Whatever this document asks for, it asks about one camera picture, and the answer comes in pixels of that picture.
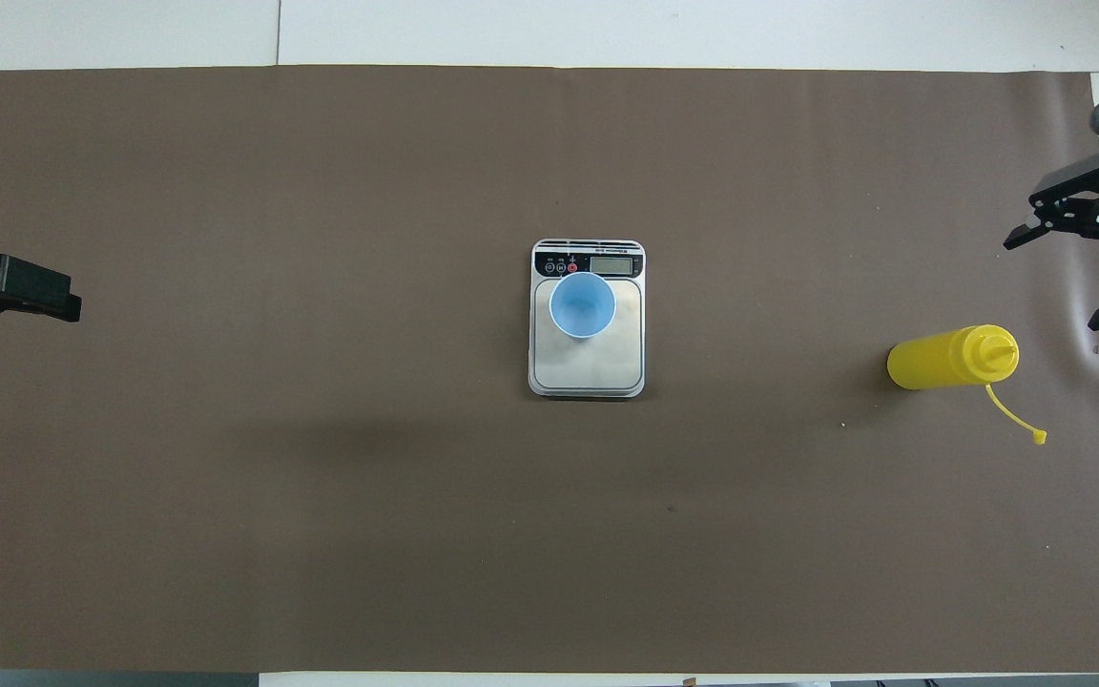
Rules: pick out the yellow squeeze bottle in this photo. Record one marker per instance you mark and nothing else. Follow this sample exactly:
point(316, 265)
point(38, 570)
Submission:
point(941, 361)

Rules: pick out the light blue plastic cup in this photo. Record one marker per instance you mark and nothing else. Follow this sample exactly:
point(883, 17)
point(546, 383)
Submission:
point(583, 305)

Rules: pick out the silver digital kitchen scale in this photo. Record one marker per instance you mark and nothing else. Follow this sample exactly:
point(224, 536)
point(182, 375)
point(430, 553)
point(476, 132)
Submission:
point(588, 367)

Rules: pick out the brown paper table mat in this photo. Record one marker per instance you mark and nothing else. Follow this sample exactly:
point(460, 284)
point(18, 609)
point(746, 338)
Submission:
point(321, 477)

